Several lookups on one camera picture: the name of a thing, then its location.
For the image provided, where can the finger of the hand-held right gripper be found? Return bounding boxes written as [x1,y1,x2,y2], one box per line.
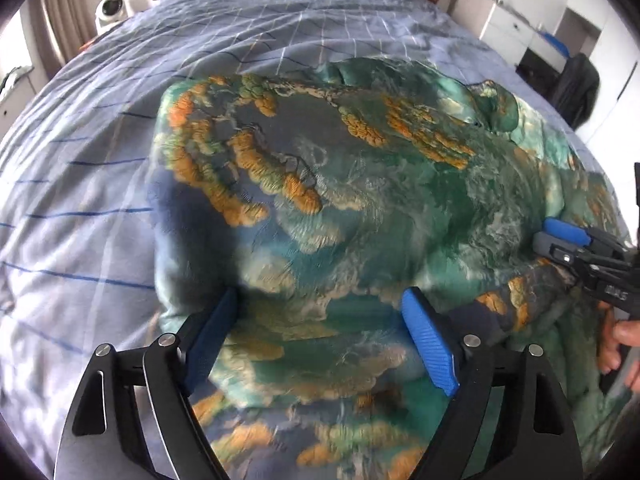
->
[533,231,637,311]
[544,216,630,257]

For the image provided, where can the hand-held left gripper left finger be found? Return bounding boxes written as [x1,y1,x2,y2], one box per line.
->
[52,287,238,480]

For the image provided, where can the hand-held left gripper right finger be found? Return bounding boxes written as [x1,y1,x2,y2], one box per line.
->
[401,287,583,480]

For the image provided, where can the green patterned jacket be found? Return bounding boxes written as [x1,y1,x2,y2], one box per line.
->
[147,57,636,480]

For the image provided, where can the person's right hand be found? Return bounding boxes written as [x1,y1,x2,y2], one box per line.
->
[596,305,640,377]

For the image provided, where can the dark jacket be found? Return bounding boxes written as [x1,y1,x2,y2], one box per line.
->
[547,54,601,128]

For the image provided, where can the blue tray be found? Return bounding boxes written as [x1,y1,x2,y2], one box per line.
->
[541,31,572,59]

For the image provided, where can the white wardrobe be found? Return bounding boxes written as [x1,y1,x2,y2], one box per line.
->
[565,0,640,131]

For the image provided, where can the white desk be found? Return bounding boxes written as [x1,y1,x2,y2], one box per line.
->
[450,0,571,68]

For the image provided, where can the bed with blue checked sheet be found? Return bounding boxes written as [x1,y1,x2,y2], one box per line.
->
[0,0,631,466]

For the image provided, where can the white drawer cabinet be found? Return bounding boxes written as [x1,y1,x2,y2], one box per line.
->
[0,25,57,131]

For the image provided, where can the white green cloth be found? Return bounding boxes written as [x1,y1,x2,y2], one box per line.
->
[0,66,34,97]

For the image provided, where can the beige curtain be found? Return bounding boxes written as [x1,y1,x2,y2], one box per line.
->
[37,0,101,68]

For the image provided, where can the white security camera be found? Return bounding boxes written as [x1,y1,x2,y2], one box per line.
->
[95,0,127,29]

